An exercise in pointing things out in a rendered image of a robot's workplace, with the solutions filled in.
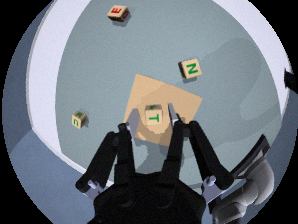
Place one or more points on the tan flat mat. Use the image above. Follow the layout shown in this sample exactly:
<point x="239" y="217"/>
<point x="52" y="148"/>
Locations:
<point x="149" y="91"/>

